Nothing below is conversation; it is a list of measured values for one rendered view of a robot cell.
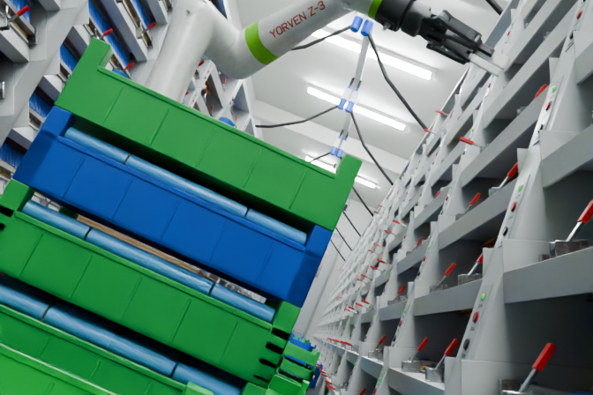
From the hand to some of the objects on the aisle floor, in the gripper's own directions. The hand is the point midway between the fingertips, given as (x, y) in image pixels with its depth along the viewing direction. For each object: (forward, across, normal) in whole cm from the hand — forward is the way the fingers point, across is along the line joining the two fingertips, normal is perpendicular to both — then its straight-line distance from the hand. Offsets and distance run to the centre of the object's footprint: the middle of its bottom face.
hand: (490, 60), depth 125 cm
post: (+36, +21, -93) cm, 102 cm away
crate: (0, -82, -94) cm, 124 cm away
